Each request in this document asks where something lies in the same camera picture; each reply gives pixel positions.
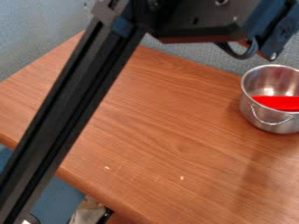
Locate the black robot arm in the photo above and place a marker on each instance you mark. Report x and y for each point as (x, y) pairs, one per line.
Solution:
(243, 27)

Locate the red plastic block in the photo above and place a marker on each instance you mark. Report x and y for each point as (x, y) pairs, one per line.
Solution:
(285, 103)

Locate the crumpled beige cloth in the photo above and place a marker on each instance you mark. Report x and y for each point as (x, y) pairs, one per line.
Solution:
(88, 212)

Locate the metal pot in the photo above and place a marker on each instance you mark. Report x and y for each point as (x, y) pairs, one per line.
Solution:
(270, 80)

